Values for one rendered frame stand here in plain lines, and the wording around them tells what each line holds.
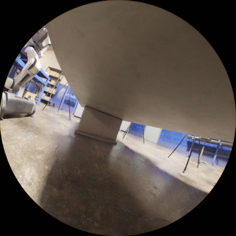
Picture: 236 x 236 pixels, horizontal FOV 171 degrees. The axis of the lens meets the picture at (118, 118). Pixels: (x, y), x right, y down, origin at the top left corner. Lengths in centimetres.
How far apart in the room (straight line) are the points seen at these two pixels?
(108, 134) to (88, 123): 35
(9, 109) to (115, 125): 135
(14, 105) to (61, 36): 84
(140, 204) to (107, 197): 15
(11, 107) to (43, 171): 67
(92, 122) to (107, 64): 101
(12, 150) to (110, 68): 55
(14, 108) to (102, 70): 90
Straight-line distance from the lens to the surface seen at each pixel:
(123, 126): 465
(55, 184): 38
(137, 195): 46
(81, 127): 112
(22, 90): 220
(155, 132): 404
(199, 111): 25
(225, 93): 18
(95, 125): 113
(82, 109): 322
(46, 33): 134
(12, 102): 92
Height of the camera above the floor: 30
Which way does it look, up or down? 4 degrees up
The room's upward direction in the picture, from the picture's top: 19 degrees clockwise
